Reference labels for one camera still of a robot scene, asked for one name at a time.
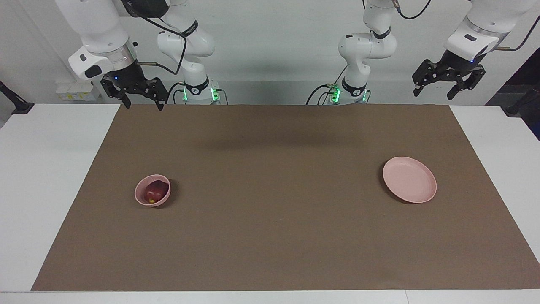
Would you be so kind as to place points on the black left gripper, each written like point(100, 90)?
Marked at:
point(457, 64)

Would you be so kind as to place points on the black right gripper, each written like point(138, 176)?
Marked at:
point(126, 78)

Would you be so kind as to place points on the dark red apple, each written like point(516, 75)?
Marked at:
point(155, 192)

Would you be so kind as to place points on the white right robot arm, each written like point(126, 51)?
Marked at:
point(97, 25)

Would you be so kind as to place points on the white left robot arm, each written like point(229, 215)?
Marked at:
point(363, 46)

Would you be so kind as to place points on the pink bowl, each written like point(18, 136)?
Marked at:
point(139, 194)

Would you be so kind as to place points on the pink round plate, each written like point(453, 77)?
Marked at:
point(409, 179)

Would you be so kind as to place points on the black clamp stand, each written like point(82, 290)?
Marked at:
point(521, 104)
point(14, 103)

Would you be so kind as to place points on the dark fabric partition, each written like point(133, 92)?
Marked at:
point(527, 74)

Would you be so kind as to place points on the brown table mat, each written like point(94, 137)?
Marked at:
point(274, 202)

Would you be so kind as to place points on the white wall power strip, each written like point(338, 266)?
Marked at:
point(78, 91)

